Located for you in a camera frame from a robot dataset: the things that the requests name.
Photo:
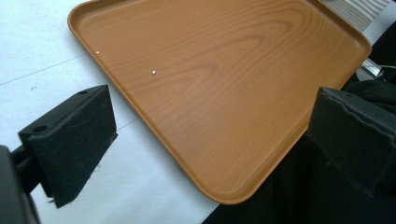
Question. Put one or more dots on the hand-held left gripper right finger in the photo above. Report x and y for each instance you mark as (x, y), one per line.
(351, 143)

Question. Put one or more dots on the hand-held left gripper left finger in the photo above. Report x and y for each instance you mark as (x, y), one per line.
(74, 137)

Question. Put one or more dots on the silver metal stand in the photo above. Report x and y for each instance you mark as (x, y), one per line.
(370, 68)

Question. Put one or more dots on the grey striped cloth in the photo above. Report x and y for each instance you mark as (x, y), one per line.
(358, 11)

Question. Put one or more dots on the brown wooden tray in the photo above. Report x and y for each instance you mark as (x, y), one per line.
(218, 93)

